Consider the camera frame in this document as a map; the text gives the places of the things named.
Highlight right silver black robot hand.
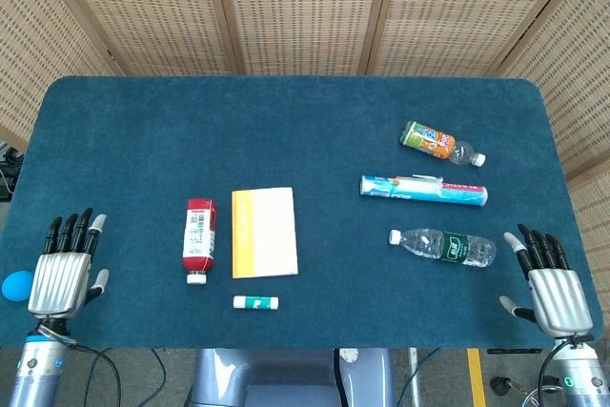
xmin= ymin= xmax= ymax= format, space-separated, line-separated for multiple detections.
xmin=498 ymin=223 xmax=595 ymax=337

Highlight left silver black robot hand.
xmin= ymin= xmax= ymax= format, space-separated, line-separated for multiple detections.
xmin=27 ymin=208 xmax=110 ymax=321

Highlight green white glue stick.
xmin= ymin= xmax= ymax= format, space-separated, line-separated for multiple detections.
xmin=233 ymin=295 xmax=280 ymax=311

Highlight clear water bottle green label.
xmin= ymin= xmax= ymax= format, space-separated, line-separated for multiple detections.
xmin=388 ymin=228 xmax=498 ymax=269

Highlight red white plastic bottle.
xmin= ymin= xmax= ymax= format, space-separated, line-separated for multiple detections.
xmin=182 ymin=197 xmax=219 ymax=286

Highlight orange green juice bottle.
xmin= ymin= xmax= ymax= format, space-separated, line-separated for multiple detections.
xmin=399 ymin=120 xmax=487 ymax=168

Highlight blue ball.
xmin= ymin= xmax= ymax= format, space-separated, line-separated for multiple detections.
xmin=1 ymin=270 xmax=35 ymax=302

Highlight black caster wheel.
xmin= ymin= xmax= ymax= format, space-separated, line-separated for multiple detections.
xmin=491 ymin=376 xmax=521 ymax=397

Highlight metal table leg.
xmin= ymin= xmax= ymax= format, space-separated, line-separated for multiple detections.
xmin=408 ymin=348 xmax=421 ymax=407

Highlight blue cardboard roll tube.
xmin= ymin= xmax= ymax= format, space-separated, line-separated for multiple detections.
xmin=359 ymin=173 xmax=489 ymax=209

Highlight yellow white Lexicon notebook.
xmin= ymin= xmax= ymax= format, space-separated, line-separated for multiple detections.
xmin=231 ymin=186 xmax=300 ymax=280

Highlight blue grey robot torso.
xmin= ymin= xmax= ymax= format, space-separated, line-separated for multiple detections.
xmin=188 ymin=348 xmax=397 ymax=407

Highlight blue table cloth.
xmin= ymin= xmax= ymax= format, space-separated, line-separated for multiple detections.
xmin=0 ymin=75 xmax=604 ymax=350

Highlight woven wooden folding screen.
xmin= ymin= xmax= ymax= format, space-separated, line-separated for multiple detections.
xmin=0 ymin=0 xmax=610 ymax=332

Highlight black cable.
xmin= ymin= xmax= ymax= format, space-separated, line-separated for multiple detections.
xmin=538 ymin=342 xmax=576 ymax=407
xmin=71 ymin=342 xmax=123 ymax=407

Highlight blue cable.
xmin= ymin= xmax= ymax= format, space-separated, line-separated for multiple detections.
xmin=151 ymin=348 xmax=168 ymax=407
xmin=398 ymin=348 xmax=442 ymax=407

